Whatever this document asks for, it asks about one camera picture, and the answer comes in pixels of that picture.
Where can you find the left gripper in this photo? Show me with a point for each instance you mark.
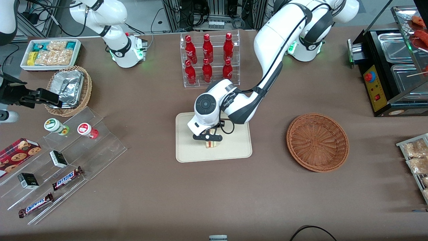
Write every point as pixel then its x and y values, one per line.
pixel 217 126

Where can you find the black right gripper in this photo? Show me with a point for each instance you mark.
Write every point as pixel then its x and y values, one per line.
pixel 12 94

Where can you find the triangle sandwich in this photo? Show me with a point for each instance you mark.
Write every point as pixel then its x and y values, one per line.
pixel 211 144

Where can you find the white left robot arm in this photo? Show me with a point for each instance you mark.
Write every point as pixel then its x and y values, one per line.
pixel 271 40

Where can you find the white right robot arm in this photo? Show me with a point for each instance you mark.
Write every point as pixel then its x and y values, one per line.
pixel 125 50

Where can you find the aluminium foil tray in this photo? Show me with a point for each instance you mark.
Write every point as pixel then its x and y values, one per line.
pixel 68 87

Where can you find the beige plastic tray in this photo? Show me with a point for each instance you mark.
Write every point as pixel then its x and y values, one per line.
pixel 234 144

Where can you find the light woven wicker basket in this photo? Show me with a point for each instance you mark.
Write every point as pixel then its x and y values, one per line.
pixel 87 90

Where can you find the brown round wicker basket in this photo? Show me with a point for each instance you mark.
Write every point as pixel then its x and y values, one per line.
pixel 317 142

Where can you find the green-lid white cup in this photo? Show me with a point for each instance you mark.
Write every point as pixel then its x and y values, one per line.
pixel 53 125

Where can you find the clear cracker packet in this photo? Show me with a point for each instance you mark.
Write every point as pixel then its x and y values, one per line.
pixel 53 57
pixel 57 45

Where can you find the red-lid white cup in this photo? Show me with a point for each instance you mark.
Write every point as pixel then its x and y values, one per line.
pixel 85 129

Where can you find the yellow snack packet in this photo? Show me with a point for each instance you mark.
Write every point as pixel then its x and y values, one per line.
pixel 31 58

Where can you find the teal snack packet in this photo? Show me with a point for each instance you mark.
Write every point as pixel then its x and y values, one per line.
pixel 71 45
pixel 40 47

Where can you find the white snack bin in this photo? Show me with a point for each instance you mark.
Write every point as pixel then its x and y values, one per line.
pixel 78 50

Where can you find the small black box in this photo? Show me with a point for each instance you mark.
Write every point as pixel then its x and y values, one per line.
pixel 28 180
pixel 58 159

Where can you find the clear acrylic bottle rack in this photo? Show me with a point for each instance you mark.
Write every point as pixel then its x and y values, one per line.
pixel 235 82

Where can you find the red cookie box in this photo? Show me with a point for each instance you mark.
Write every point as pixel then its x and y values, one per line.
pixel 18 154

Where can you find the red cola bottle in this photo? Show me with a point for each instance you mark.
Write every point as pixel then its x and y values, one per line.
pixel 190 73
pixel 207 72
pixel 228 47
pixel 191 50
pixel 227 70
pixel 207 48

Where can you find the clear acrylic stepped display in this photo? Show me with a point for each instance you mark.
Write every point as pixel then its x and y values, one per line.
pixel 100 147

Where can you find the snickers chocolate bar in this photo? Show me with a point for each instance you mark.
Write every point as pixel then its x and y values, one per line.
pixel 67 178
pixel 35 205

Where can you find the small grey device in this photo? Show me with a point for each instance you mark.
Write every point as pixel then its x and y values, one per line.
pixel 218 238

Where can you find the white power strip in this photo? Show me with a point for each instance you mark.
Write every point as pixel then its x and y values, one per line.
pixel 216 24

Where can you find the black food warmer appliance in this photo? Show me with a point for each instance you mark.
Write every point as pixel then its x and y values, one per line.
pixel 374 87

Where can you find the steel warmer pan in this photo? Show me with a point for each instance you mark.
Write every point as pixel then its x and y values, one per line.
pixel 394 47
pixel 406 78

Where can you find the wrapped bread packet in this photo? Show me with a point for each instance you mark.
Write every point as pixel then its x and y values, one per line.
pixel 426 194
pixel 414 149
pixel 425 181
pixel 418 164

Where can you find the red sausage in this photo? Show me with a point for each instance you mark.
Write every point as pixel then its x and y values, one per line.
pixel 422 37
pixel 420 21

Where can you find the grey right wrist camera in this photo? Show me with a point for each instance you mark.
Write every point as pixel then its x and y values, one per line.
pixel 8 116

